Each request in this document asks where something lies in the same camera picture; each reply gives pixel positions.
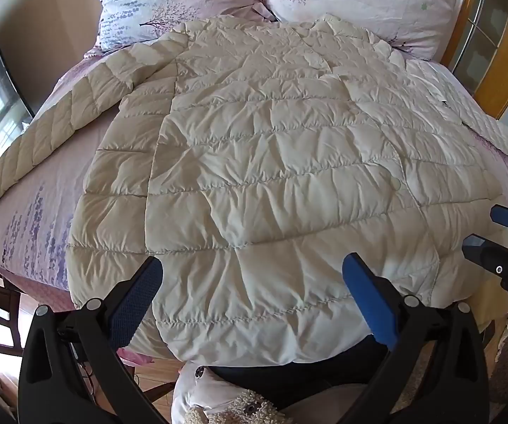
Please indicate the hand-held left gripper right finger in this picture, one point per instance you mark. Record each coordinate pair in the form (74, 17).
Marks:
(369, 301)

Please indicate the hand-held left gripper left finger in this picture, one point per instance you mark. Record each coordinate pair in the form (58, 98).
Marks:
(138, 297)

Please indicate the cream quilted down jacket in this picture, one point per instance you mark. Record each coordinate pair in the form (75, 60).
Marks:
(280, 163)

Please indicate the white cloth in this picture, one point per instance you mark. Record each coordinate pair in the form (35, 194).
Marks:
(205, 388)

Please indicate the dark wooden chair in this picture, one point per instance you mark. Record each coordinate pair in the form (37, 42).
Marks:
(4, 313)

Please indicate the beige plush toy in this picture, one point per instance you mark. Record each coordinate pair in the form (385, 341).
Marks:
(240, 408)

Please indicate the wooden door with glass panes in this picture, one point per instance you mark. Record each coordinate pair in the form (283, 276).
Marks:
(483, 35)

